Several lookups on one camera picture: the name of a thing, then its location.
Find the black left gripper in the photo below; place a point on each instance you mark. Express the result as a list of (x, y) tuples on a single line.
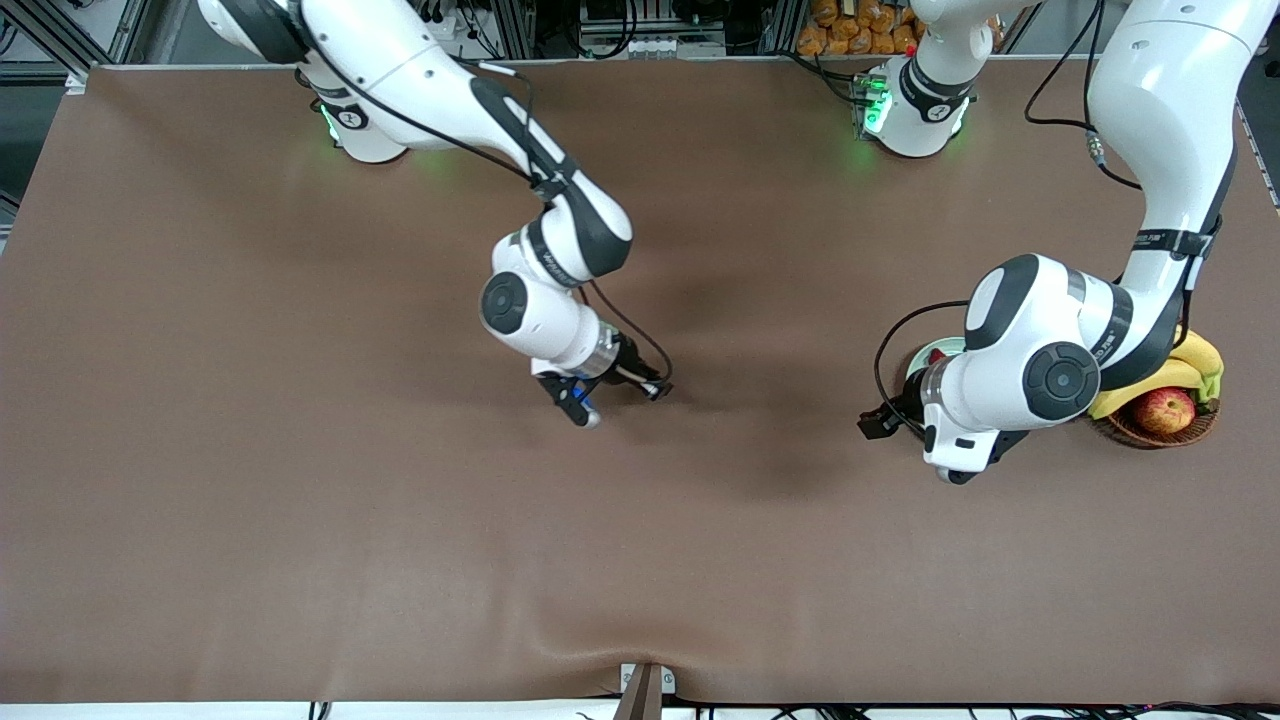
[(906, 405)]

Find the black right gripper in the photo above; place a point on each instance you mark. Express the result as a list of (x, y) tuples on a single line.
[(627, 363)]

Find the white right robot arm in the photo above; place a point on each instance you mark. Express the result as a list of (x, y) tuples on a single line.
[(400, 60)]

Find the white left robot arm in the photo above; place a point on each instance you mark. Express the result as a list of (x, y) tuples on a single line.
[(1150, 100)]

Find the pale green round plate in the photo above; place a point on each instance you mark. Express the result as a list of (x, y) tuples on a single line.
[(952, 345)]

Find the brown wicker basket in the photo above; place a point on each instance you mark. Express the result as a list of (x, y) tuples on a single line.
[(1150, 440)]

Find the red yellow apple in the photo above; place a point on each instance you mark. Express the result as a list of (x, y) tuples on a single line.
[(1165, 412)]

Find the yellow banana bunch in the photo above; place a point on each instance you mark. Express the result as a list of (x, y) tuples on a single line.
[(1200, 358)]

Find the white terminal block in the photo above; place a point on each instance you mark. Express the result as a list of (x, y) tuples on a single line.
[(645, 45)]

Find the large brown table mat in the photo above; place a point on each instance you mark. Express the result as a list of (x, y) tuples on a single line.
[(300, 500)]

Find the pile of brown bread rolls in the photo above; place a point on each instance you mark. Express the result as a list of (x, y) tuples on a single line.
[(850, 30)]

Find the white power strip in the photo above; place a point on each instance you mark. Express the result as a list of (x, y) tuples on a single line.
[(452, 25)]

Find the white metal bracket plate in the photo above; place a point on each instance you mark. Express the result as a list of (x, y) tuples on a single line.
[(668, 680)]

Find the grey brown camera post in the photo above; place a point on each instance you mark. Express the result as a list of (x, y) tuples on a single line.
[(640, 700)]

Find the aluminium frame post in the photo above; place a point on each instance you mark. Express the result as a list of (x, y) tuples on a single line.
[(510, 30), (783, 28)]

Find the aluminium frame rail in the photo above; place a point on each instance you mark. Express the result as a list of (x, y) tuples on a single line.
[(50, 45)]

